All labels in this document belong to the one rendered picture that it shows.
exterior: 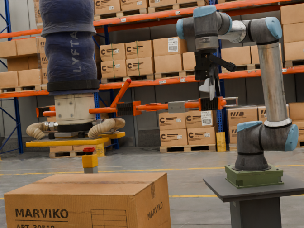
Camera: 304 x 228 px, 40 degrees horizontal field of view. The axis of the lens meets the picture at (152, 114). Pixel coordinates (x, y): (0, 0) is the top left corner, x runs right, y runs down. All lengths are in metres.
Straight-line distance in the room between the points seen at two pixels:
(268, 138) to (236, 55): 6.51
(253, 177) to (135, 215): 0.99
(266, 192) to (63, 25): 1.34
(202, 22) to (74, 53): 0.54
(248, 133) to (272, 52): 0.48
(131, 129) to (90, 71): 8.88
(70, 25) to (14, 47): 8.81
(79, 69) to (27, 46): 8.63
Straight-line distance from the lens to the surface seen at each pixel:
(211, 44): 1.66
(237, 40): 2.30
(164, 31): 10.50
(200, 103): 1.65
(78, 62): 1.79
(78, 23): 1.81
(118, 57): 9.44
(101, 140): 1.71
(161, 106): 1.70
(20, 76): 10.48
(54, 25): 1.81
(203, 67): 1.66
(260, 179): 2.46
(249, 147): 2.48
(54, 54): 1.82
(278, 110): 2.38
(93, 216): 1.71
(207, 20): 1.67
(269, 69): 2.32
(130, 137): 10.69
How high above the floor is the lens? 1.32
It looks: 3 degrees down
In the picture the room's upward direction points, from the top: 5 degrees counter-clockwise
